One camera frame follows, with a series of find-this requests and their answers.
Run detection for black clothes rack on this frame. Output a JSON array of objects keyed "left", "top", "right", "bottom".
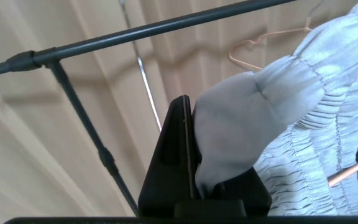
[{"left": 0, "top": 0, "right": 296, "bottom": 217}]

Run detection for beige curtain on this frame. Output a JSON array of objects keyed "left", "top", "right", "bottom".
[{"left": 0, "top": 0, "right": 358, "bottom": 218}]

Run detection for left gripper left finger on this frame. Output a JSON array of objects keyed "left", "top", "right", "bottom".
[{"left": 137, "top": 95, "right": 198, "bottom": 218}]

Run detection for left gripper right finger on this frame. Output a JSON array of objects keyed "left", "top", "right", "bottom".
[{"left": 203, "top": 167, "right": 273, "bottom": 218}]

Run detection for pale grey shorts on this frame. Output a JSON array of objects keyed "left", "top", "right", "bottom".
[{"left": 193, "top": 0, "right": 358, "bottom": 217}]

